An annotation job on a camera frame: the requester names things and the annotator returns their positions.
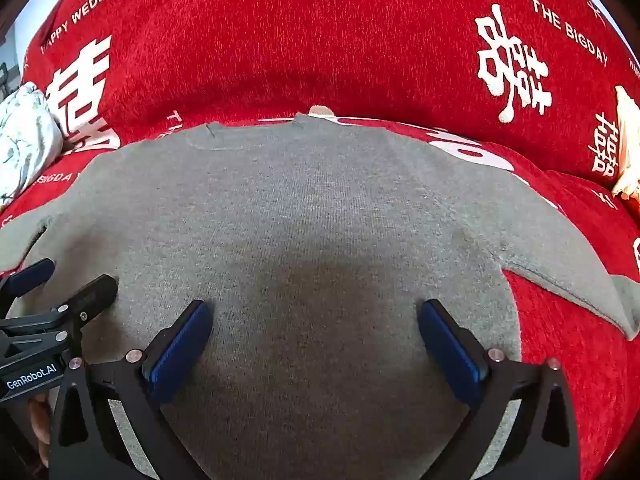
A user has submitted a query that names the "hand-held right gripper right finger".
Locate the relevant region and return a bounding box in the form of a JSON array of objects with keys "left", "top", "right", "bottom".
[{"left": 417, "top": 299, "right": 583, "bottom": 480}]

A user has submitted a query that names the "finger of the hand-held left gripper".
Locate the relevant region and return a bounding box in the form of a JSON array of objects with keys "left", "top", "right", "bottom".
[
  {"left": 0, "top": 258, "right": 56, "bottom": 321},
  {"left": 65, "top": 275, "right": 119, "bottom": 323}
]

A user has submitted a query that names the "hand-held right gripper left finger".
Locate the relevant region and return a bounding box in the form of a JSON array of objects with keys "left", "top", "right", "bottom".
[{"left": 48, "top": 299, "right": 215, "bottom": 480}]

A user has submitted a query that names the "grey knit sweater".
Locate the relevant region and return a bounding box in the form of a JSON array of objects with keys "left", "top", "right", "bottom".
[{"left": 0, "top": 112, "right": 640, "bottom": 480}]

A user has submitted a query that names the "person's left hand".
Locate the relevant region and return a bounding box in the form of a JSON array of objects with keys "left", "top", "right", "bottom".
[{"left": 27, "top": 392, "right": 54, "bottom": 468}]

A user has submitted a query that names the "white floral cloth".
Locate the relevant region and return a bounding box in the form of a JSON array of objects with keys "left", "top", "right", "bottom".
[{"left": 0, "top": 81, "right": 64, "bottom": 211}]

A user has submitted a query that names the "red cushion with cream fringe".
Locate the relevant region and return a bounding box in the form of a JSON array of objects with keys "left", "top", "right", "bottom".
[{"left": 611, "top": 85, "right": 640, "bottom": 201}]

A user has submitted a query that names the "red printed blanket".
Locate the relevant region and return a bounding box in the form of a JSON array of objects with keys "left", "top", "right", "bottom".
[{"left": 0, "top": 0, "right": 640, "bottom": 480}]

